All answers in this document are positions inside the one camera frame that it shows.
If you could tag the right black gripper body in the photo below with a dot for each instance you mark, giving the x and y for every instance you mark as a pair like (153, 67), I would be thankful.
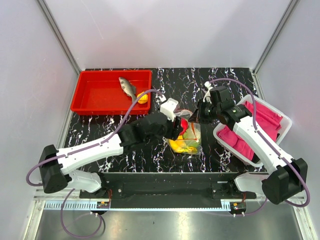
(207, 112)

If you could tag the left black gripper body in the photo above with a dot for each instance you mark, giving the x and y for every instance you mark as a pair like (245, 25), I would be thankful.
(172, 128)

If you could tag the red fake apple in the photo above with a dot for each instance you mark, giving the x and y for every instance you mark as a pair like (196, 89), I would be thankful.
(184, 124)

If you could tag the clear zip top bag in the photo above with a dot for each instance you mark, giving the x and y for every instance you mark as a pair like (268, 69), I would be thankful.
(184, 113)

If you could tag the yellow orange fake fruit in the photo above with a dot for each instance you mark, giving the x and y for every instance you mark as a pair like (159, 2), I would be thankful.
(143, 98)

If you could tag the grey fake fish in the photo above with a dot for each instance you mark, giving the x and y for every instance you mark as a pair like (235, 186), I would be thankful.
(128, 88)

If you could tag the yellow fake banana bunch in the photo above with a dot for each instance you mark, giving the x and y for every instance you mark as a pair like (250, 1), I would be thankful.
(184, 145)

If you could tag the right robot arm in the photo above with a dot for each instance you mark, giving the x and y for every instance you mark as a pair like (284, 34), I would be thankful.
(285, 176)

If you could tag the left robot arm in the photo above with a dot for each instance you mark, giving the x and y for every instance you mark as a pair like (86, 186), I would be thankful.
(61, 167)

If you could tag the green fake cabbage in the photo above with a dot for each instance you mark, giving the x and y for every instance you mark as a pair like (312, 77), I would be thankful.
(189, 135)

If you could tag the pink cloth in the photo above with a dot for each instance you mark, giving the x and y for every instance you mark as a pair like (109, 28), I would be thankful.
(268, 120)

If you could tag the white plastic basket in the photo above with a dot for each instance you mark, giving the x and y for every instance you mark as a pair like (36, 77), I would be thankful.
(282, 125)

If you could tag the red plastic bin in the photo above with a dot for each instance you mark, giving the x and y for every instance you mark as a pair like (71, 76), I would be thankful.
(99, 92)

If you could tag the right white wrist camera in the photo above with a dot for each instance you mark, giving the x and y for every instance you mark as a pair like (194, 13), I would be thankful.
(207, 96)

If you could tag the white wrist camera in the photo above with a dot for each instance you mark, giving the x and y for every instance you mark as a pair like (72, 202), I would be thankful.
(168, 108)
(207, 96)

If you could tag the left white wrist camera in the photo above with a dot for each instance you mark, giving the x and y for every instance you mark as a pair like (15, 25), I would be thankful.
(168, 108)

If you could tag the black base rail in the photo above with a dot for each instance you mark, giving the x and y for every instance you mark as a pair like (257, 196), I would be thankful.
(207, 184)

